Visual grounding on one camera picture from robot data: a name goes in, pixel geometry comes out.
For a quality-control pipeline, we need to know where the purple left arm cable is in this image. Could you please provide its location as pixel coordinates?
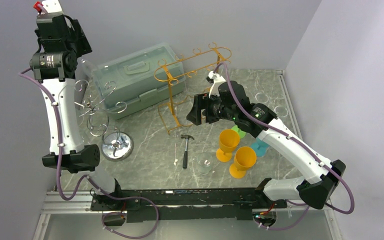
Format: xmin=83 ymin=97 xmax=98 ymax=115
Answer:
xmin=18 ymin=67 xmax=94 ymax=202

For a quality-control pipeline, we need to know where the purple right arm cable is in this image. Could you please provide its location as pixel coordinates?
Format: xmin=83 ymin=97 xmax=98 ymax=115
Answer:
xmin=211 ymin=62 xmax=356 ymax=216

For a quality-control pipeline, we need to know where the orange wine glass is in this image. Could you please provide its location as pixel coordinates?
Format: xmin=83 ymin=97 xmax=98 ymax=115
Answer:
xmin=215 ymin=129 xmax=241 ymax=163
xmin=229 ymin=146 xmax=257 ymax=179

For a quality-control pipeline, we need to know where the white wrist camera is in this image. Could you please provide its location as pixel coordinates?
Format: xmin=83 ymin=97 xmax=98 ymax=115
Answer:
xmin=33 ymin=0 xmax=64 ymax=14
xmin=207 ymin=71 xmax=227 ymax=97

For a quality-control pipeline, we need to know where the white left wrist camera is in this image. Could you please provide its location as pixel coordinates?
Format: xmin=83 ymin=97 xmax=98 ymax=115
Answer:
xmin=33 ymin=0 xmax=64 ymax=14

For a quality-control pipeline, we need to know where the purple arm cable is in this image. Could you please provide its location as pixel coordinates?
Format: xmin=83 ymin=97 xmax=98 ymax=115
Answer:
xmin=211 ymin=62 xmax=356 ymax=216
xmin=18 ymin=67 xmax=94 ymax=202

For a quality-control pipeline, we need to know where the clear plastic storage box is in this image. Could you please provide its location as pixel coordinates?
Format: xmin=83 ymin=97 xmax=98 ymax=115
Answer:
xmin=91 ymin=43 xmax=186 ymax=120

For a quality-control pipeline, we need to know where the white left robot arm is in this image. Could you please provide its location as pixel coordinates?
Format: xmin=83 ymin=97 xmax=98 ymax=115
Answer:
xmin=30 ymin=12 xmax=124 ymax=210

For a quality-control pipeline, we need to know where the gold wire glass rack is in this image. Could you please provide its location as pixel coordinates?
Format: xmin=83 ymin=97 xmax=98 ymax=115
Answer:
xmin=153 ymin=42 xmax=233 ymax=135

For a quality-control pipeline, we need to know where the black handled hammer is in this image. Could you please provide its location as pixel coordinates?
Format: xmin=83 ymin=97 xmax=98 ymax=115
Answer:
xmin=180 ymin=134 xmax=195 ymax=169

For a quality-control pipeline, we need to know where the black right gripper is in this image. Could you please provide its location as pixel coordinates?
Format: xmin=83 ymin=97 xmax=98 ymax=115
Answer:
xmin=186 ymin=90 xmax=238 ymax=125

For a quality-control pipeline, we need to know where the clear wine glass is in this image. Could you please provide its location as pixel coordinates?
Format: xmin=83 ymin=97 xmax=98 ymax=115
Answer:
xmin=255 ymin=92 xmax=269 ymax=104
xmin=274 ymin=105 xmax=289 ymax=118

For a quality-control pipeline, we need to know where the blue wine glass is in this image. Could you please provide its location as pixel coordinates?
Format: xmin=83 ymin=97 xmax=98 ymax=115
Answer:
xmin=250 ymin=138 xmax=269 ymax=158

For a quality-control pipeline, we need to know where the green wine glass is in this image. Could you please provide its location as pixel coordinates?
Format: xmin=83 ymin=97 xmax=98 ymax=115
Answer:
xmin=231 ymin=125 xmax=247 ymax=139

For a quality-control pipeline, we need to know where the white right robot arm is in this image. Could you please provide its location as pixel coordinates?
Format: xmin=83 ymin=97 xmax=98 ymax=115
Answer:
xmin=186 ymin=92 xmax=346 ymax=209

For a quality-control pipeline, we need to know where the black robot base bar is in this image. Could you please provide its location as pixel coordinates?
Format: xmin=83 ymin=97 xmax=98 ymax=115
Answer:
xmin=90 ymin=187 xmax=287 ymax=223

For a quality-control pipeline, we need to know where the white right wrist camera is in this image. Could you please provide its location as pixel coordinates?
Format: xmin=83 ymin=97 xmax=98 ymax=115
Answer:
xmin=207 ymin=71 xmax=227 ymax=97

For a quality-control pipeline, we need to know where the chrome tree glass rack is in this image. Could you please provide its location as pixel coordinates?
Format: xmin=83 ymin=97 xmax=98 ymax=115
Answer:
xmin=75 ymin=81 xmax=134 ymax=162

